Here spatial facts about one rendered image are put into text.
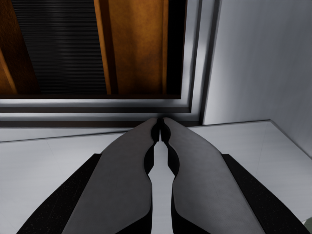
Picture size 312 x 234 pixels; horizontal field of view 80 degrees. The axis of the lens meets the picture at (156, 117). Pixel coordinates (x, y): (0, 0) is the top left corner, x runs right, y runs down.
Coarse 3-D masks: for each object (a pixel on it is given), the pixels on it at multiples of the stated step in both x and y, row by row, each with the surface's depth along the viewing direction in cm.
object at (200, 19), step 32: (192, 0) 11; (192, 32) 12; (192, 64) 13; (0, 96) 15; (32, 96) 15; (64, 96) 15; (96, 96) 15; (128, 96) 15; (160, 96) 15; (192, 96) 14; (0, 128) 14; (32, 128) 14; (64, 128) 14; (96, 128) 14; (128, 128) 14
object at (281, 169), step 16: (272, 128) 13; (272, 144) 14; (288, 144) 14; (272, 160) 15; (288, 160) 15; (304, 160) 15; (256, 176) 16; (272, 176) 16; (288, 176) 16; (304, 176) 16; (272, 192) 17; (288, 192) 17; (304, 192) 17; (304, 208) 18
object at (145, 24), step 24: (96, 0) 20; (120, 0) 24; (144, 0) 24; (168, 0) 20; (120, 24) 25; (144, 24) 25; (168, 24) 21; (120, 48) 26; (144, 48) 26; (120, 72) 28; (144, 72) 28
